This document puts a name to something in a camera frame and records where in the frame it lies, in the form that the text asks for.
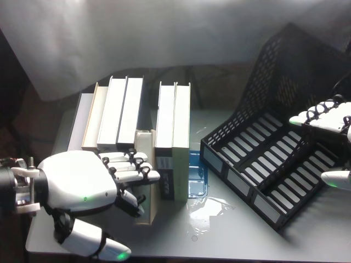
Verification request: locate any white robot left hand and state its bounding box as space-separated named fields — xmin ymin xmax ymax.
xmin=289 ymin=94 xmax=351 ymax=190

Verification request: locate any beige cover book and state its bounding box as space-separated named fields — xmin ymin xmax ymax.
xmin=133 ymin=129 xmax=158 ymax=227

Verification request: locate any black mesh file rack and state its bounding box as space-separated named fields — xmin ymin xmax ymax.
xmin=199 ymin=21 xmax=351 ymax=231

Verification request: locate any blue bookend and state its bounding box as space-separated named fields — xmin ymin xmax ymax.
xmin=188 ymin=149 xmax=209 ymax=198

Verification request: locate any light green cover book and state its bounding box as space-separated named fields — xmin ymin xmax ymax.
xmin=172 ymin=82 xmax=192 ymax=203

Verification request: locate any clear plastic film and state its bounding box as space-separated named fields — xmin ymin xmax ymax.
xmin=185 ymin=195 xmax=237 ymax=235

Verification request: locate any black Let It Be book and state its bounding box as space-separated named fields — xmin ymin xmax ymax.
xmin=116 ymin=76 xmax=144 ymax=151

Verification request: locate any white backdrop cloth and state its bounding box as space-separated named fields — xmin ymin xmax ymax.
xmin=0 ymin=0 xmax=351 ymax=102

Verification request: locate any cream spine book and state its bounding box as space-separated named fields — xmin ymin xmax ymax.
xmin=81 ymin=82 xmax=110 ymax=151

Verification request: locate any black spine Century book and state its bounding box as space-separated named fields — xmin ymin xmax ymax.
xmin=67 ymin=93 xmax=95 ymax=151

